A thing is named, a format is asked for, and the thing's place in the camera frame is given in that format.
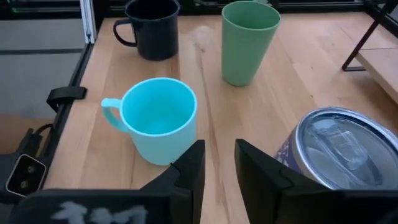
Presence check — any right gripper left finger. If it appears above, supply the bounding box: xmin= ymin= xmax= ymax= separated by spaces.
xmin=141 ymin=139 xmax=206 ymax=224

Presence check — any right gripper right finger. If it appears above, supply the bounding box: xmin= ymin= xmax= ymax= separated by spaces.
xmin=235 ymin=139 xmax=332 ymax=224

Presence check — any cyan mug with handle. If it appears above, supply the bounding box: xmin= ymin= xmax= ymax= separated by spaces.
xmin=101 ymin=77 xmax=198 ymax=166

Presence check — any blue metallic mug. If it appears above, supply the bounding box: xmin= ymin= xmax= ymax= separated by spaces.
xmin=275 ymin=107 xmax=398 ymax=190

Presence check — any green plastic cup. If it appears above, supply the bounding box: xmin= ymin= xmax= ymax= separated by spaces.
xmin=221 ymin=0 xmax=281 ymax=87

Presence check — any black mug with handle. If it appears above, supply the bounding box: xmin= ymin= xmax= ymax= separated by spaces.
xmin=113 ymin=0 xmax=180 ymax=62

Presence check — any wooden shelf with metal legs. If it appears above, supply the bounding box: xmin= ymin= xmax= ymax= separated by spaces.
xmin=341 ymin=0 xmax=398 ymax=105

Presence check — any black table clamp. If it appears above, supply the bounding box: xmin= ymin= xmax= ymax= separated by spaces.
xmin=46 ymin=86 xmax=88 ymax=113

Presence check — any black camera cable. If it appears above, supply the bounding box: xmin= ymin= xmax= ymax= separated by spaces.
xmin=32 ymin=123 xmax=53 ymax=139

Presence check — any black camera box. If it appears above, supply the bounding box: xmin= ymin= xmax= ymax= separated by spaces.
xmin=6 ymin=154 xmax=47 ymax=198

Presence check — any silver aluminium post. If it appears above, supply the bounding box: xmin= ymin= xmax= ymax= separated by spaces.
xmin=79 ymin=0 xmax=97 ymax=44

